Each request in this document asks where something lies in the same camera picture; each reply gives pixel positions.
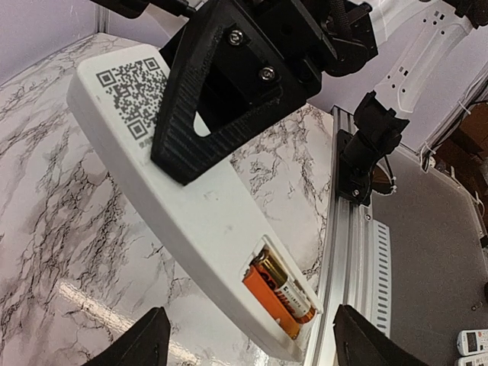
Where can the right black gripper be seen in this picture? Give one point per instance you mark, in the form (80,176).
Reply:
(228,83)

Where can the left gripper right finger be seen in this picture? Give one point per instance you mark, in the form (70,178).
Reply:
(358,342)

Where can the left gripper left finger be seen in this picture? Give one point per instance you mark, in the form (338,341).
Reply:
(145,343)

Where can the orange AA battery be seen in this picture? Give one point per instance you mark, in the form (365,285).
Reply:
(263,293)

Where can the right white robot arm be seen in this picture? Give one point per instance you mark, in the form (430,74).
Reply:
(446,24)

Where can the spare white remote control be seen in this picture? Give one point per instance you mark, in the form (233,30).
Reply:
(472,342)

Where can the front aluminium rail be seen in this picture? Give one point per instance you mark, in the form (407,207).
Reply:
(348,267)

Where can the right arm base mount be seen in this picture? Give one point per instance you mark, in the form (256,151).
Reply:
(379,134)

